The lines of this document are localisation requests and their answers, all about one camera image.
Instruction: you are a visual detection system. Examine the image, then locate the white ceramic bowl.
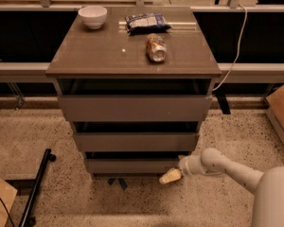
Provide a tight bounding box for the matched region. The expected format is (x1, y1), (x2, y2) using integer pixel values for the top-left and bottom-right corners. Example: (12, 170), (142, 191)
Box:
(78, 6), (107, 29)

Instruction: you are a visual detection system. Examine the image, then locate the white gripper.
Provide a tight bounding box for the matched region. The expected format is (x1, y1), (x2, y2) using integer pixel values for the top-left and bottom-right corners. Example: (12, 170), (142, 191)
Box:
(159, 155), (202, 184)

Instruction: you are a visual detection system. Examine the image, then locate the grey drawer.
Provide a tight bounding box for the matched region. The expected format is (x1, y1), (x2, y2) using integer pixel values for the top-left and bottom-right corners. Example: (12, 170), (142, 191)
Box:
(84, 151), (189, 174)
(58, 79), (212, 122)
(74, 122), (199, 152)

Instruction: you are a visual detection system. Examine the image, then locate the grey bottom drawer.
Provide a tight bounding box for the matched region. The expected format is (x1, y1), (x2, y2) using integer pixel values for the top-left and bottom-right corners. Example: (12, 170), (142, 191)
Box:
(84, 151), (189, 174)

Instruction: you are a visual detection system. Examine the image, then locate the grey drawer cabinet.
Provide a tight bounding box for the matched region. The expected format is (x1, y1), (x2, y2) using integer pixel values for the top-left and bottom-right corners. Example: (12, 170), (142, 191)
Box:
(44, 5), (222, 179)

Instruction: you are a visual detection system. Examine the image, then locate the white cable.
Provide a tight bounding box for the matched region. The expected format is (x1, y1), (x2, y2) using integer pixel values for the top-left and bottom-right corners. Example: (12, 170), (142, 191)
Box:
(212, 4), (248, 92)

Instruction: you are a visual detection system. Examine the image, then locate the grey metal rail frame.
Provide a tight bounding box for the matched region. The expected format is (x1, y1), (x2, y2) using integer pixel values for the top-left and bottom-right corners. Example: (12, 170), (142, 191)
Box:
(0, 0), (284, 87)

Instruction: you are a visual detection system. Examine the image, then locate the grey top drawer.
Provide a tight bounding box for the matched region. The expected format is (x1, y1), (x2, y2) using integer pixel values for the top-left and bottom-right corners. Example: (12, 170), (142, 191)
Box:
(58, 79), (212, 122)

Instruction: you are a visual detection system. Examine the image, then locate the blue white snack bag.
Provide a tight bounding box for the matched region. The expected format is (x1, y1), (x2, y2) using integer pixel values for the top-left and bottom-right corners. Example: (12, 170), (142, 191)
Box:
(125, 12), (171, 33)

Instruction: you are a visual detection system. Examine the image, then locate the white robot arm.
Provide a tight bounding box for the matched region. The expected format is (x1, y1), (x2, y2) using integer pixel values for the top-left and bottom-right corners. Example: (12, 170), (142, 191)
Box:
(159, 148), (284, 227)

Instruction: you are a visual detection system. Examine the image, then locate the grey middle drawer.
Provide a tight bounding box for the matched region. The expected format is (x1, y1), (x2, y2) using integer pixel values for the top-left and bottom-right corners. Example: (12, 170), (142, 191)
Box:
(74, 122), (199, 152)

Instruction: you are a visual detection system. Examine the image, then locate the cardboard box left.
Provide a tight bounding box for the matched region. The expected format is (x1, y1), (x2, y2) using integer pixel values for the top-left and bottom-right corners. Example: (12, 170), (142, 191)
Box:
(0, 177), (17, 227)

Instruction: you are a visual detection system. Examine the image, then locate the black metal stand leg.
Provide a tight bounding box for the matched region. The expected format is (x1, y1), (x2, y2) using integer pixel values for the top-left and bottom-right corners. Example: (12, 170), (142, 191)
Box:
(8, 148), (56, 227)

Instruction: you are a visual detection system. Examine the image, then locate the black thin cable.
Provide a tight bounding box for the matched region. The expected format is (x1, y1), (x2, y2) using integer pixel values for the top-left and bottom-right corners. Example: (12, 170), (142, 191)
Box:
(0, 184), (17, 227)

